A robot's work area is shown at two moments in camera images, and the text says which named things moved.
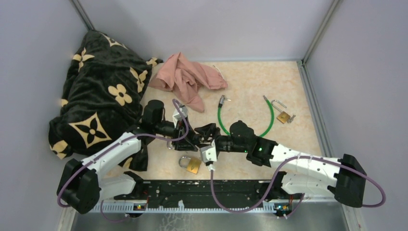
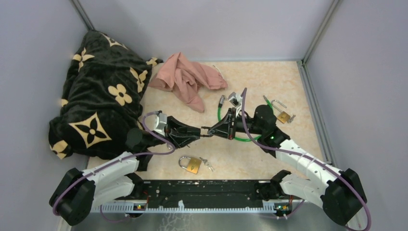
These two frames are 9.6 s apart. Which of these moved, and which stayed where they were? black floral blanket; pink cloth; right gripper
Moved: right gripper
Stayed: black floral blanket; pink cloth
